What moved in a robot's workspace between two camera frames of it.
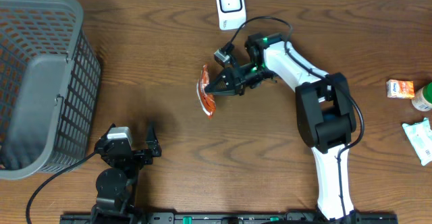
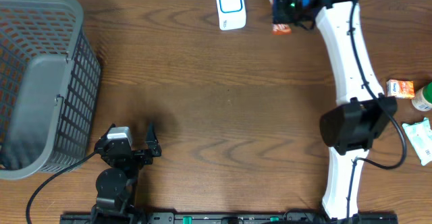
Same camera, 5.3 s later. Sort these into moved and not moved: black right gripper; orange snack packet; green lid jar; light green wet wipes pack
Moved: black right gripper
Not moved: orange snack packet; green lid jar; light green wet wipes pack
